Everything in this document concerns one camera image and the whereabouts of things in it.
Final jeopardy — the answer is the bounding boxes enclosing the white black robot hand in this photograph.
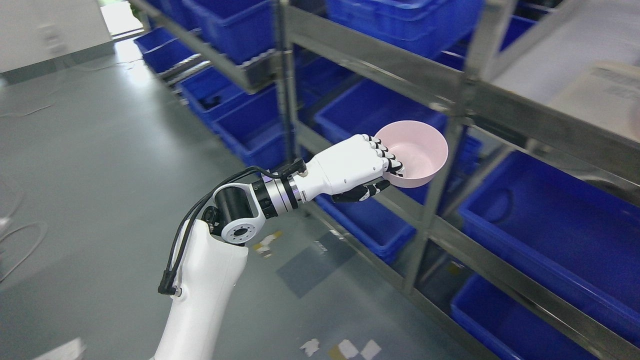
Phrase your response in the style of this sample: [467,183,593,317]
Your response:
[291,134,405,203]

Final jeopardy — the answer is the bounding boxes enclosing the pink ikea bowl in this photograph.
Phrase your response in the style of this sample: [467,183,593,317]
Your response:
[375,120,449,189]

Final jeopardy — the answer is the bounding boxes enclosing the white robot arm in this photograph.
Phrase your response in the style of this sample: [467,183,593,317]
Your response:
[153,158,306,360]

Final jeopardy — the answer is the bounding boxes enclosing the stainless steel shelf rack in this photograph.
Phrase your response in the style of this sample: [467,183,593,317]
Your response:
[158,0,639,360]

